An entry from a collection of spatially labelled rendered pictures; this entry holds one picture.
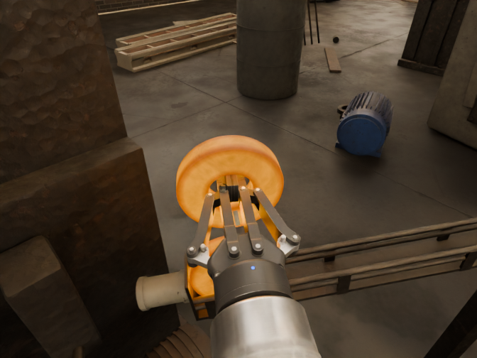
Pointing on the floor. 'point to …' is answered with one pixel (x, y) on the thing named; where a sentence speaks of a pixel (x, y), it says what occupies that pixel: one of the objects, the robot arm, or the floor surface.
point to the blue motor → (365, 124)
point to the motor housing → (184, 344)
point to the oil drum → (269, 47)
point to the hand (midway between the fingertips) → (229, 177)
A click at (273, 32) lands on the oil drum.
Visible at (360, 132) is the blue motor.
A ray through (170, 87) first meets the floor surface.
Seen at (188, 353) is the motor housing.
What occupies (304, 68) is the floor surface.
